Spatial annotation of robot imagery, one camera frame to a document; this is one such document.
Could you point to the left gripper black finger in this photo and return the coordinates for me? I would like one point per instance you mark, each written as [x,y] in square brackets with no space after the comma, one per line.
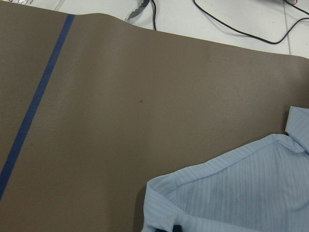
[177,227]

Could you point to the brown paper table cover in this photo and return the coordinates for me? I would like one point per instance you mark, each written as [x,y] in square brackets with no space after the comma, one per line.
[93,108]

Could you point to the light blue button-up shirt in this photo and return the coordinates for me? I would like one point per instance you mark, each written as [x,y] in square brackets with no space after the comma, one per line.
[260,187]

